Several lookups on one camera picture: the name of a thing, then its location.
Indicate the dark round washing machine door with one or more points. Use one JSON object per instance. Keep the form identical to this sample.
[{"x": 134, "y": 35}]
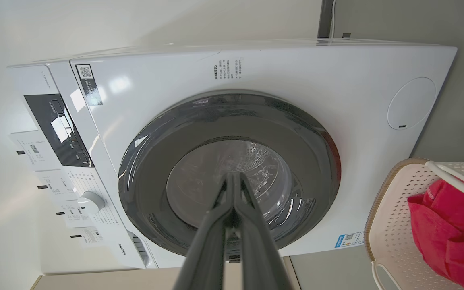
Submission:
[{"x": 151, "y": 169}]

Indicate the white control knob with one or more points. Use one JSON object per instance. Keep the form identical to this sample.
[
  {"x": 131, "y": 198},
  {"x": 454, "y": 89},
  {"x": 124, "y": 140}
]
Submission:
[{"x": 91, "y": 202}]

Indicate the round white filter cover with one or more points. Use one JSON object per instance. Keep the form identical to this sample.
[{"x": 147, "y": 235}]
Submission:
[{"x": 411, "y": 102}]

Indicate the white washing machine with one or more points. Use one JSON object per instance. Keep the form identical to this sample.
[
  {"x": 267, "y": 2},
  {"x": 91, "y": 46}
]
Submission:
[{"x": 167, "y": 76}]

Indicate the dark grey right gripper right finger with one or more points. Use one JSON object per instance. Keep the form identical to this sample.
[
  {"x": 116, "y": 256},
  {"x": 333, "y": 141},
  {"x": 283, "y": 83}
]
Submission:
[{"x": 260, "y": 257}]

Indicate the red garment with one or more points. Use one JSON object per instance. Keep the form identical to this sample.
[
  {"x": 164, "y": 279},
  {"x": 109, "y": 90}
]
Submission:
[{"x": 449, "y": 229}]

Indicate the beige perforated laundry basket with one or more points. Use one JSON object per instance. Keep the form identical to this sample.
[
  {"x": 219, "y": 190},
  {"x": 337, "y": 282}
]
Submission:
[{"x": 393, "y": 233}]

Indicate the black QR code sticker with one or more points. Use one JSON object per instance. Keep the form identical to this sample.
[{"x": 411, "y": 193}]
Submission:
[{"x": 89, "y": 84}]

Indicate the blue energy label sticker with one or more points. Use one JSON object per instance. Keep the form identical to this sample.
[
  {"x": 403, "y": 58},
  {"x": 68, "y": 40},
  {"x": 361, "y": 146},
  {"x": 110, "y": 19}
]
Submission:
[{"x": 349, "y": 239}]

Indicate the black control panel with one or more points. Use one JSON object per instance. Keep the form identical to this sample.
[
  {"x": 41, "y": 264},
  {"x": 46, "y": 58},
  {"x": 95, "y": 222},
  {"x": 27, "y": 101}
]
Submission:
[{"x": 61, "y": 133}]

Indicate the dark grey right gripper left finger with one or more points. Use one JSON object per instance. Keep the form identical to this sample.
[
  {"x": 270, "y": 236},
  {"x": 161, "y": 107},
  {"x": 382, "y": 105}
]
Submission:
[{"x": 206, "y": 257}]

